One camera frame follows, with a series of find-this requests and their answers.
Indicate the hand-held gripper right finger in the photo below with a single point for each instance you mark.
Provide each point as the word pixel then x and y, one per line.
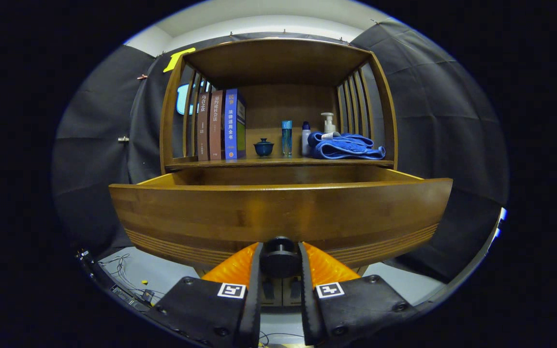
pixel 306 299

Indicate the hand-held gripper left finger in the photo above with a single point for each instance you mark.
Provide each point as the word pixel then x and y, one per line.
pixel 254 299

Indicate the wooden drawer with black knob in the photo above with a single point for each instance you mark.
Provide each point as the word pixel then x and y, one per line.
pixel 278 212

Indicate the wooden cabinet door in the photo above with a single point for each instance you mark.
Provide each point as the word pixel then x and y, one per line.
pixel 292 299
pixel 271 299

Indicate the wooden countertop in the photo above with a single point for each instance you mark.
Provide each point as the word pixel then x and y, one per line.
pixel 278 161

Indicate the wooden cabinet with hutch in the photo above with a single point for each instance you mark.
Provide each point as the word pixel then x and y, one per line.
pixel 278 63

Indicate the blue lidded teacup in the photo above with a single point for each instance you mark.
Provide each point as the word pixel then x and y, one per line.
pixel 263 149

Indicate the white bottle with navy cap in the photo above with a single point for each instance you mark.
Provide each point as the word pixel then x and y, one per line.
pixel 305 142

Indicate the folded blue towel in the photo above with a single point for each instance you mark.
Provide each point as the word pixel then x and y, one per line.
pixel 346 147

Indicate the white pump bottle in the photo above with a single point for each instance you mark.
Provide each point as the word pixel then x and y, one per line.
pixel 329 125

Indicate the blue book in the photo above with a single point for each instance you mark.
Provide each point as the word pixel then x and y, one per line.
pixel 231 125

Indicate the reddish brown book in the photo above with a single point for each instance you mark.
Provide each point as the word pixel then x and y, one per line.
pixel 216 128

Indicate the dark brown book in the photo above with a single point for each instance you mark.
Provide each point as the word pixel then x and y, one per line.
pixel 203 130

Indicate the black backdrop cloth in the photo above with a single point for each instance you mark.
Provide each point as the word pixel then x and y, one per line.
pixel 452 121

